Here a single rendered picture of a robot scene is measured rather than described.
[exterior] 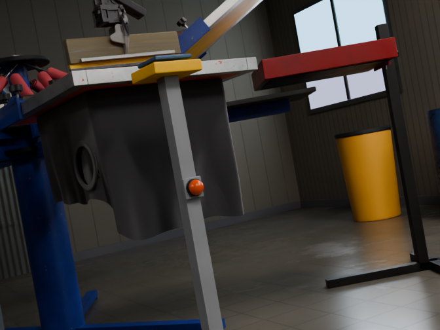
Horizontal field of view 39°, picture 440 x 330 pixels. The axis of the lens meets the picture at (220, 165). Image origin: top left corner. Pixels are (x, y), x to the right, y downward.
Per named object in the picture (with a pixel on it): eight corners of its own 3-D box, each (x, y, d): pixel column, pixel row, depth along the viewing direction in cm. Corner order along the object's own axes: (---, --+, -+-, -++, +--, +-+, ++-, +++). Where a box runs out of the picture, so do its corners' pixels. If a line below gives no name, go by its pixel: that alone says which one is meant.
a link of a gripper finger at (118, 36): (111, 55, 192) (105, 27, 193) (129, 54, 196) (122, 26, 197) (115, 51, 190) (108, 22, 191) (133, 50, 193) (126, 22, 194)
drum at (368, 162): (416, 210, 514) (401, 122, 513) (387, 221, 482) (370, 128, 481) (368, 213, 547) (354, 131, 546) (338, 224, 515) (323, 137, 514)
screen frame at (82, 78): (258, 69, 189) (256, 56, 189) (74, 86, 158) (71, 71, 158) (145, 110, 256) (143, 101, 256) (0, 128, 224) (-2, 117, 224)
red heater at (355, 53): (369, 74, 326) (365, 51, 326) (399, 59, 281) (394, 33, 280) (255, 94, 324) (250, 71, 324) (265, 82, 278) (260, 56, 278)
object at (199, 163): (249, 215, 194) (224, 77, 193) (115, 247, 169) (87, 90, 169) (243, 215, 196) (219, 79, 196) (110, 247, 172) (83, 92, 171)
